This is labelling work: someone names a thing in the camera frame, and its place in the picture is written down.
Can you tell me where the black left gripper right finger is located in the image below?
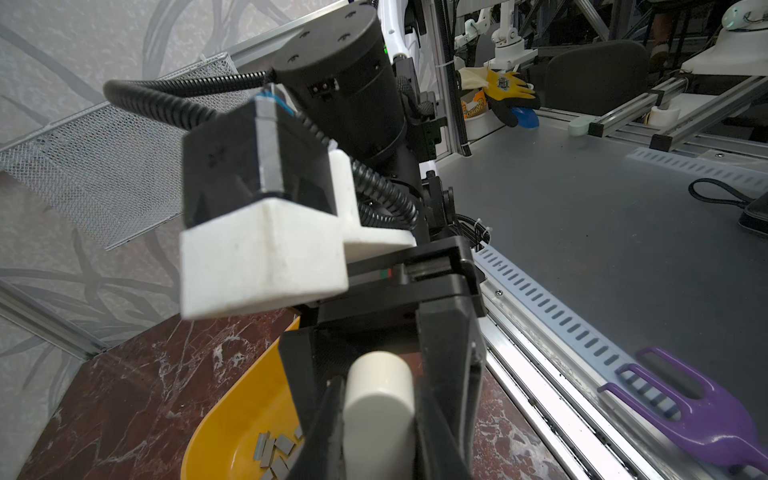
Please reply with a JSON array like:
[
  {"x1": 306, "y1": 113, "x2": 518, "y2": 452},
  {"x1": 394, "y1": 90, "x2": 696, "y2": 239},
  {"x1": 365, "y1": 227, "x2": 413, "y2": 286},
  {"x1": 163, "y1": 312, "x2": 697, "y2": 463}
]
[{"x1": 414, "y1": 375, "x2": 472, "y2": 479}]

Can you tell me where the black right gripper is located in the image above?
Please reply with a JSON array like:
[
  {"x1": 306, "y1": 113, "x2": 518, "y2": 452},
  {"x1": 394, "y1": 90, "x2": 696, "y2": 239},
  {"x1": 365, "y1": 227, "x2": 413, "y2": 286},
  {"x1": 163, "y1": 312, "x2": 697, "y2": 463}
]
[{"x1": 278, "y1": 236, "x2": 486, "y2": 472}]

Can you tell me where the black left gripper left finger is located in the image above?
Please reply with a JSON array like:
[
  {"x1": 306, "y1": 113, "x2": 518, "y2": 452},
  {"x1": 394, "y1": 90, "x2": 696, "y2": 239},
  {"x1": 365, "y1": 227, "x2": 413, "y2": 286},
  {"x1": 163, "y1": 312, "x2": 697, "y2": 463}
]
[{"x1": 288, "y1": 377, "x2": 346, "y2": 480}]

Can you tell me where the beige stapler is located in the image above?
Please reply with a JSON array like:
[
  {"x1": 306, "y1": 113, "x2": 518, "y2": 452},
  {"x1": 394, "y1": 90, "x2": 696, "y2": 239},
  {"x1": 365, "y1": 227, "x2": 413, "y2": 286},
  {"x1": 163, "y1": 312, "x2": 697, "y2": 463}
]
[{"x1": 342, "y1": 351, "x2": 416, "y2": 479}]

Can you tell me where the grey staple strips pile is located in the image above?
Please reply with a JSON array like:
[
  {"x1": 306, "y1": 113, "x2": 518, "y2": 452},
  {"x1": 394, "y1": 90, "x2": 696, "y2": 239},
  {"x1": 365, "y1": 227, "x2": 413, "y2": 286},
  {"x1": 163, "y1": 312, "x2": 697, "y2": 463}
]
[{"x1": 253, "y1": 426, "x2": 304, "y2": 480}]

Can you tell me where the yellow plastic tray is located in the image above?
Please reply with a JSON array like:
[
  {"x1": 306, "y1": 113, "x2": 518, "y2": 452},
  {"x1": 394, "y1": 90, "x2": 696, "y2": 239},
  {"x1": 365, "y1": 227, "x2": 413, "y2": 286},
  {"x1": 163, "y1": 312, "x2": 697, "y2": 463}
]
[{"x1": 180, "y1": 341, "x2": 299, "y2": 479}]

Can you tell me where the yellow black work glove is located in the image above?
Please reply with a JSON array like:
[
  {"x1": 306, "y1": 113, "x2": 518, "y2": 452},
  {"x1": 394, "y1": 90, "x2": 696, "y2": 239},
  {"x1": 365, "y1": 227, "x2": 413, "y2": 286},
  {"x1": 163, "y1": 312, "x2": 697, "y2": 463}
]
[{"x1": 458, "y1": 67, "x2": 541, "y2": 127}]

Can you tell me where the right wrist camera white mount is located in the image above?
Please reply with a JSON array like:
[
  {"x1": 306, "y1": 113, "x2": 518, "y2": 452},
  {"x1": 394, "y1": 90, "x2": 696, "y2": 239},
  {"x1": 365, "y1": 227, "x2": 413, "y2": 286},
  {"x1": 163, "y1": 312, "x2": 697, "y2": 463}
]
[{"x1": 178, "y1": 92, "x2": 418, "y2": 322}]

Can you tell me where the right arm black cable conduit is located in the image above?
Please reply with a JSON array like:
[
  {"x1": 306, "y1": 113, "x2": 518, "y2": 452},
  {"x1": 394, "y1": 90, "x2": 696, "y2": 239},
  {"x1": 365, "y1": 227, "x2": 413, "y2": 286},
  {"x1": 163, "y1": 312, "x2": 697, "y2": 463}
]
[{"x1": 101, "y1": 70, "x2": 421, "y2": 230}]

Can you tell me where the white slotted cable duct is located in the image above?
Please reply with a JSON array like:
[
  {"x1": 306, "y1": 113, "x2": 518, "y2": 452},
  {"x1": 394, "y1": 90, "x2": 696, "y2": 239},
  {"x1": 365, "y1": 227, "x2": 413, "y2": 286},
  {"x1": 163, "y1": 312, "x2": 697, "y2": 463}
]
[{"x1": 474, "y1": 246, "x2": 681, "y2": 420}]

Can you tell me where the purple toy fork pink handle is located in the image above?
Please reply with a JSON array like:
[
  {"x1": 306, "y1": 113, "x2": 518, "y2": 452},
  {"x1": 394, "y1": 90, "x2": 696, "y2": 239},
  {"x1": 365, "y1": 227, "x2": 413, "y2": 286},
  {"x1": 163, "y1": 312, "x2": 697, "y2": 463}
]
[{"x1": 598, "y1": 347, "x2": 767, "y2": 473}]

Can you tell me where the white wire mesh basket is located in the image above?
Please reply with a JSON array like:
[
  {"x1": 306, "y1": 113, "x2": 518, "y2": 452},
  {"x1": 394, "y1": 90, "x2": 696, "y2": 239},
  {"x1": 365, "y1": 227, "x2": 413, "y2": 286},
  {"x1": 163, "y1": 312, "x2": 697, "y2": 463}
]
[{"x1": 0, "y1": 51, "x2": 253, "y2": 252}]

